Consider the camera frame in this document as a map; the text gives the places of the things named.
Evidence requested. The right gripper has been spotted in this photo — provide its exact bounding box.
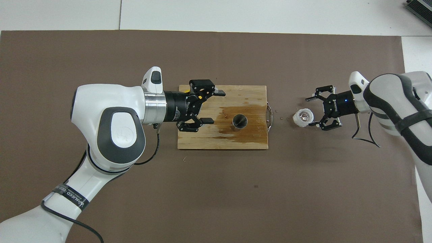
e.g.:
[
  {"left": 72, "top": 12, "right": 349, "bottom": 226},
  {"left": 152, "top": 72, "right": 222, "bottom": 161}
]
[{"left": 305, "top": 85, "right": 359, "bottom": 132}]

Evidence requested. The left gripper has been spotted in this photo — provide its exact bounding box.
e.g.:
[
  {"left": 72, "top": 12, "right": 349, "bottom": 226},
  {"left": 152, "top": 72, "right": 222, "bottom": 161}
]
[{"left": 165, "top": 79, "right": 226, "bottom": 133}]

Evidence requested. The clear plastic cup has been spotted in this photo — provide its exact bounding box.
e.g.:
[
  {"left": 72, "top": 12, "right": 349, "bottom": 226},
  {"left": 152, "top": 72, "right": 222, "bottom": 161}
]
[{"left": 292, "top": 108, "right": 315, "bottom": 128}]

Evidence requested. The wooden cutting board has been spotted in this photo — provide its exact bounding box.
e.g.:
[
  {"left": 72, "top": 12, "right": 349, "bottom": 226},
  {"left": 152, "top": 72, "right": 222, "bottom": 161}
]
[{"left": 177, "top": 84, "right": 273, "bottom": 150}]

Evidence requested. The small metal cup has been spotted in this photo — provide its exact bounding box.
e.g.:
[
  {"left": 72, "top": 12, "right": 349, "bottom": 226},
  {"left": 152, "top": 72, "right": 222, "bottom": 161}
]
[{"left": 231, "top": 114, "right": 248, "bottom": 131}]

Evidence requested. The black cable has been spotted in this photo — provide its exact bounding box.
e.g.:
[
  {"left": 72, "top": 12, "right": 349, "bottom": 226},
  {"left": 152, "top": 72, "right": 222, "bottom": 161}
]
[
  {"left": 40, "top": 198, "right": 105, "bottom": 243},
  {"left": 351, "top": 113, "right": 381, "bottom": 148},
  {"left": 134, "top": 123, "right": 161, "bottom": 166}
]

